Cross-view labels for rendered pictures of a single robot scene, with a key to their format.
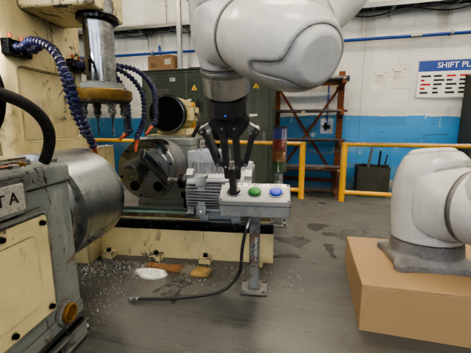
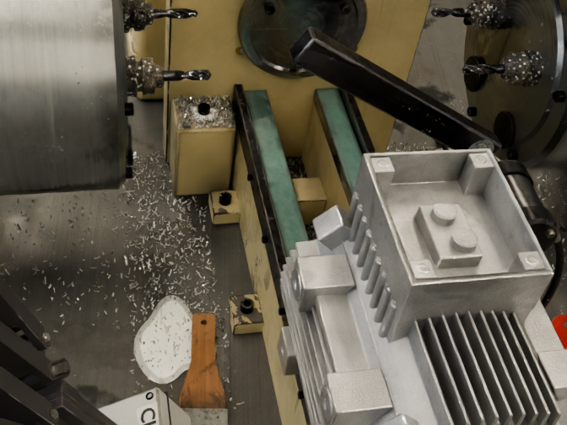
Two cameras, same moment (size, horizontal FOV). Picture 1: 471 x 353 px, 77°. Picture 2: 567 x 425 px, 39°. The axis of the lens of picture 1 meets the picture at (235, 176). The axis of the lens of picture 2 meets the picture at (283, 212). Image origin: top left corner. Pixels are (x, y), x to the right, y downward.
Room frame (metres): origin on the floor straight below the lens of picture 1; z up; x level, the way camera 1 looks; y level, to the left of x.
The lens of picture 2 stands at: (0.68, -0.23, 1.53)
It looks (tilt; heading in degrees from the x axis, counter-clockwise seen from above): 47 degrees down; 64
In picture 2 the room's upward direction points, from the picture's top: 11 degrees clockwise
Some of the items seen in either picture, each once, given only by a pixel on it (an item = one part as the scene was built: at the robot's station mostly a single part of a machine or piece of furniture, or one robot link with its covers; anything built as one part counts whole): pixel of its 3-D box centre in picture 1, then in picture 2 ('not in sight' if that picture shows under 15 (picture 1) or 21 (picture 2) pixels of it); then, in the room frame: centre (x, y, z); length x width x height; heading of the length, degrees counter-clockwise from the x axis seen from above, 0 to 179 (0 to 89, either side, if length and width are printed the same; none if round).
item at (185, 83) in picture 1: (182, 139); not in sight; (4.46, 0.79, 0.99); 1.02 x 0.49 x 1.98; 75
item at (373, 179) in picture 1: (371, 171); not in sight; (5.03, -2.34, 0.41); 0.52 x 0.47 x 0.82; 75
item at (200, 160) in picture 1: (209, 160); (440, 244); (0.96, 0.08, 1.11); 0.12 x 0.11 x 0.07; 83
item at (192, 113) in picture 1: (183, 136); not in sight; (1.62, 0.28, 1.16); 0.33 x 0.26 x 0.42; 173
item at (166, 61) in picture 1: (165, 65); not in sight; (4.57, 1.03, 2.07); 0.40 x 0.30 x 0.21; 67
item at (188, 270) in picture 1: (179, 268); (202, 397); (0.82, 0.17, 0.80); 0.21 x 0.05 x 0.01; 75
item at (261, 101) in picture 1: (247, 141); not in sight; (4.20, -0.17, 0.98); 0.72 x 0.49 x 1.96; 75
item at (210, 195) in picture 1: (222, 189); (423, 362); (0.95, 0.04, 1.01); 0.20 x 0.19 x 0.19; 83
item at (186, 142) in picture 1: (176, 169); not in sight; (1.58, 0.32, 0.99); 0.35 x 0.31 x 0.37; 173
